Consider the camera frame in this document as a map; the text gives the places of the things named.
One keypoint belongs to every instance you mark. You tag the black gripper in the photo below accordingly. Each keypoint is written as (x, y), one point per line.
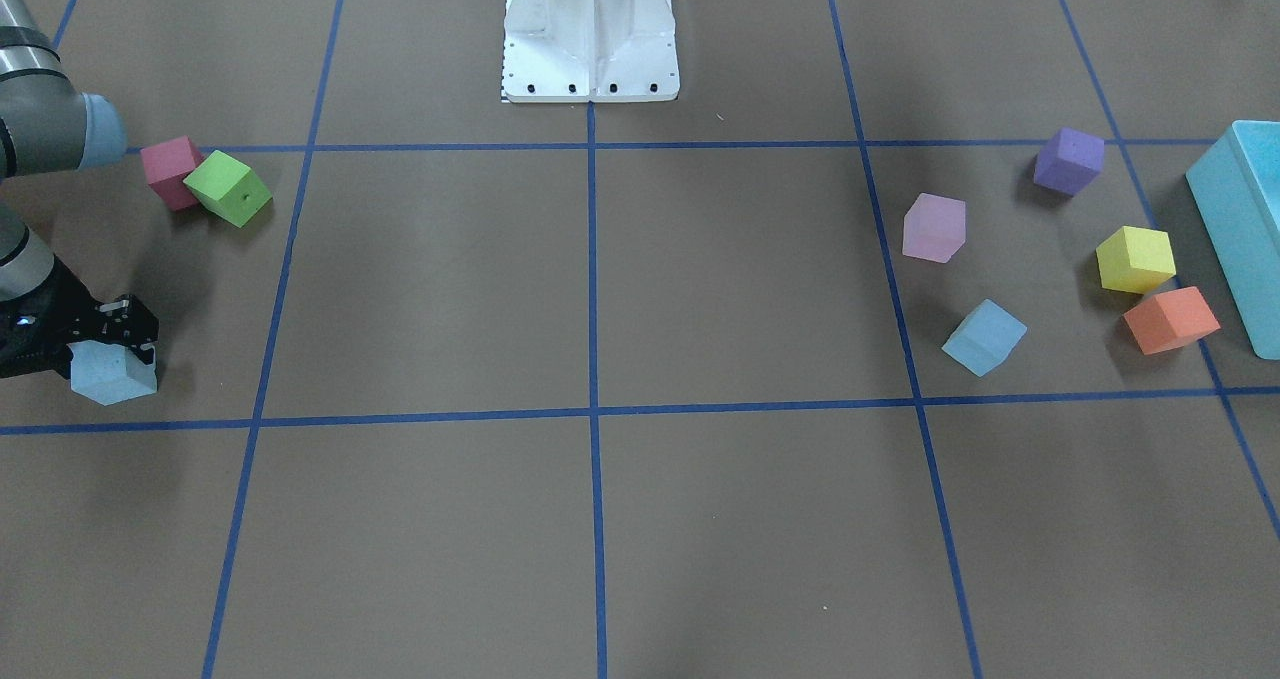
(62, 304)

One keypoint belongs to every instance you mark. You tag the light blue foam block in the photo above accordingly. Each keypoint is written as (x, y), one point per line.
(985, 338)
(109, 374)

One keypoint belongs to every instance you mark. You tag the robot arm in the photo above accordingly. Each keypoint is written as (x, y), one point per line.
(48, 126)

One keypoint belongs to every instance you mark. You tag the red foam block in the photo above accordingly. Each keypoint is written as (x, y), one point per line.
(166, 166)

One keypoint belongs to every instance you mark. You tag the green foam block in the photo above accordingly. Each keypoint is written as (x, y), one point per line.
(228, 188)

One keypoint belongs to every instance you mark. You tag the light pink foam block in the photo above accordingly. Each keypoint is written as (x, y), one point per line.
(934, 228)

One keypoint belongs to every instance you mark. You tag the purple foam block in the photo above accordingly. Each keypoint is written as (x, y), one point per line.
(1069, 161)

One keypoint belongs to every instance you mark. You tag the yellow foam block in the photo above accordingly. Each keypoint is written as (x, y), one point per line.
(1135, 260)

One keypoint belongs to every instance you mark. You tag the orange foam block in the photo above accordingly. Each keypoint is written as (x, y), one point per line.
(1171, 319)

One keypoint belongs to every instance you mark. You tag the blue plastic bin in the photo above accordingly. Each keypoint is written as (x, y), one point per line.
(1235, 184)

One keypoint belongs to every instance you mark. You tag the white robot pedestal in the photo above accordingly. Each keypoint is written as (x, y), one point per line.
(565, 51)

